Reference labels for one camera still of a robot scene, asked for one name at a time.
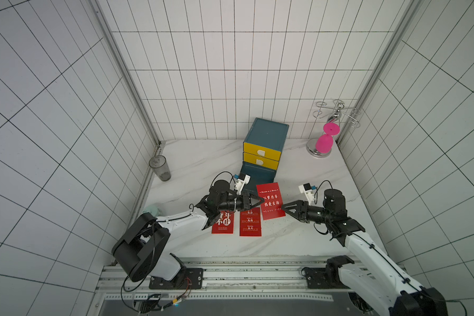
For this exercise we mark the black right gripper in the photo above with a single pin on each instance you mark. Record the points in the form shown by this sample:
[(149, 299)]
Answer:
[(306, 212)]

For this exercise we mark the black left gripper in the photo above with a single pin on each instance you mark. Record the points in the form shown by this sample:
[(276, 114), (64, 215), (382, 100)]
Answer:
[(246, 197)]

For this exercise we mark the red postcard from bottom drawer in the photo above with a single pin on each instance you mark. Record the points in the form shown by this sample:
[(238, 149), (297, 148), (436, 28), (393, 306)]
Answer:
[(271, 208)]

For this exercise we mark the teal bottom drawer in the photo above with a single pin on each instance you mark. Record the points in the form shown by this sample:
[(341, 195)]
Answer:
[(258, 175)]

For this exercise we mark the red postcard with white characters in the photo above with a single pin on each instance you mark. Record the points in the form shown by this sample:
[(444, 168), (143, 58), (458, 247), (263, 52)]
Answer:
[(224, 224)]

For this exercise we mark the teal drawer cabinet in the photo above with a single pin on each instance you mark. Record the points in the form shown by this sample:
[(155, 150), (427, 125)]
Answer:
[(267, 133)]

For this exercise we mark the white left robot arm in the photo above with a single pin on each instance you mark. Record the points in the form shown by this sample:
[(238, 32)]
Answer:
[(144, 250)]

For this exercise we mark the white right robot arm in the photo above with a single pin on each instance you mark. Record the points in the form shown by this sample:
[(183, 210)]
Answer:
[(371, 274)]

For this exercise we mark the pale green round container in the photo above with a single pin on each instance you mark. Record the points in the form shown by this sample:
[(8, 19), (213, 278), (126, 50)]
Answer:
[(155, 210)]

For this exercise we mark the clear plastic cup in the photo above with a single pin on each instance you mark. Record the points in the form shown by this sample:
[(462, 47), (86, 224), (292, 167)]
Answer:
[(160, 167)]

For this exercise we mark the chrome stand with pink cups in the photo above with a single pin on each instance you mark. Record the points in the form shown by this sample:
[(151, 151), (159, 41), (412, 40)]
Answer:
[(322, 146)]

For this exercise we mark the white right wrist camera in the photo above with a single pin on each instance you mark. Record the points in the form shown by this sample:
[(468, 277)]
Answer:
[(309, 192)]

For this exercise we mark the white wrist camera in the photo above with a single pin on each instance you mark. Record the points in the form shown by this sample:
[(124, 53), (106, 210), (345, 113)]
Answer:
[(309, 192), (240, 181)]

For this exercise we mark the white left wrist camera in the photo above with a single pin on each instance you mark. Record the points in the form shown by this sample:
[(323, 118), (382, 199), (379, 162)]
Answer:
[(240, 181)]

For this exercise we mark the metal base rail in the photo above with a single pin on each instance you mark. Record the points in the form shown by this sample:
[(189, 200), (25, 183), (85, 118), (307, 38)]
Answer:
[(230, 278)]

